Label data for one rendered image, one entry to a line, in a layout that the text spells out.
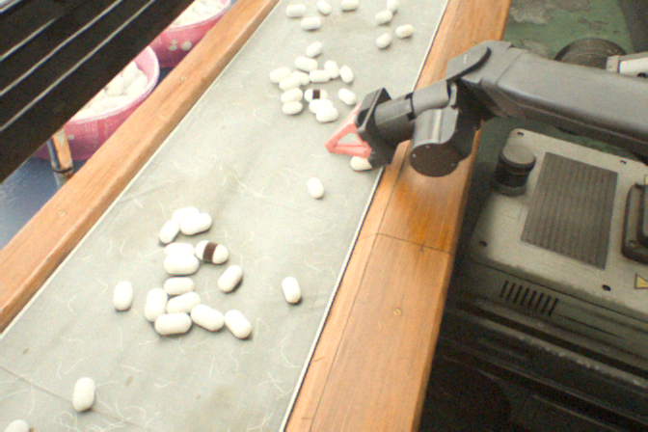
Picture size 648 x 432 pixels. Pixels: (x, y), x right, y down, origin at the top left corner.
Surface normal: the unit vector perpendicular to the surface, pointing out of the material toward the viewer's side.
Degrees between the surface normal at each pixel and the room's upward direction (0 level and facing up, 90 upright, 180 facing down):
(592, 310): 90
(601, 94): 51
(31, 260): 0
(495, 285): 90
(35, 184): 0
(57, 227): 0
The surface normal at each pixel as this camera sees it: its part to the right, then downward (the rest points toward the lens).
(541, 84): -0.72, -0.54
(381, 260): 0.08, -0.74
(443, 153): -0.20, 0.74
